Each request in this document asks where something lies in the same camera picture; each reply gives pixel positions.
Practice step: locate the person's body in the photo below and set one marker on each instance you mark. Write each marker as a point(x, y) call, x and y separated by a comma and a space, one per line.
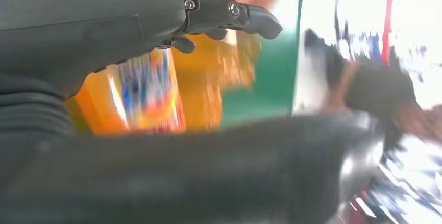
point(380, 88)

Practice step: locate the yellow plastic sheet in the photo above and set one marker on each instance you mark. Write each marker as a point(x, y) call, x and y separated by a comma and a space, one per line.
point(207, 88)

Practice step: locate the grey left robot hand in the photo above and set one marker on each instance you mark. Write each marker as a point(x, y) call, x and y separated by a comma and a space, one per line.
point(86, 15)

